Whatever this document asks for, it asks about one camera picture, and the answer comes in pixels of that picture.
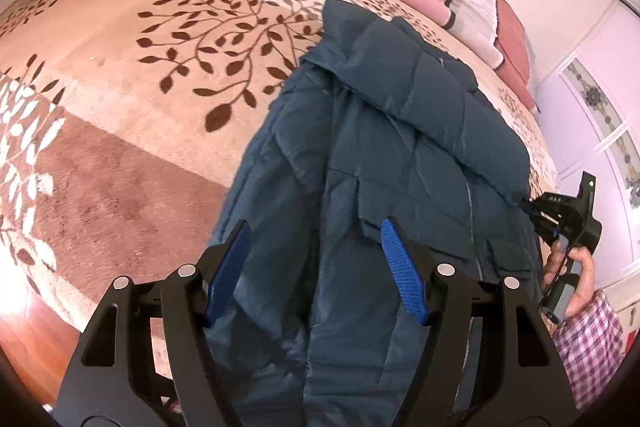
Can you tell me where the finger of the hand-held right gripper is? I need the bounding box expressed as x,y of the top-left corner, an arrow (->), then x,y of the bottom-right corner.
519,198 -> 558,239

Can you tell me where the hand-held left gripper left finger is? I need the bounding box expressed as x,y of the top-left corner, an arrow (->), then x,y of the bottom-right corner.
56,219 -> 252,427

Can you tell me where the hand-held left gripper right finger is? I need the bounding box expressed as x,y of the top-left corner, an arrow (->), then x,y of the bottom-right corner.
380,216 -> 583,427

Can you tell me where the dark teal puffer jacket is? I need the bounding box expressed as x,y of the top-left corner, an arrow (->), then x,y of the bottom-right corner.
170,0 -> 548,427

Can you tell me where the person's right forearm plaid sleeve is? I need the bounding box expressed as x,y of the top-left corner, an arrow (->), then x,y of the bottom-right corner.
552,289 -> 627,414

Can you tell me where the person's right hand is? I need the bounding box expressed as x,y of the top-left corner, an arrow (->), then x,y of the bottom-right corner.
542,239 -> 599,319

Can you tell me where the white wardrobe with patterned glass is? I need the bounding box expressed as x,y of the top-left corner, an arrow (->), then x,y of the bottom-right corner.
534,0 -> 640,308

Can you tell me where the red pillow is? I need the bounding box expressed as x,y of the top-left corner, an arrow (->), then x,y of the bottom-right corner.
494,0 -> 542,114

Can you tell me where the beige leaf-print bed blanket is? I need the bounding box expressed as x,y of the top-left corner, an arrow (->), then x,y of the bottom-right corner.
0,0 -> 566,348

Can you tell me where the white striped folded quilt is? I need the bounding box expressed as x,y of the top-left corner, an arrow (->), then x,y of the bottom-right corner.
444,0 -> 505,72

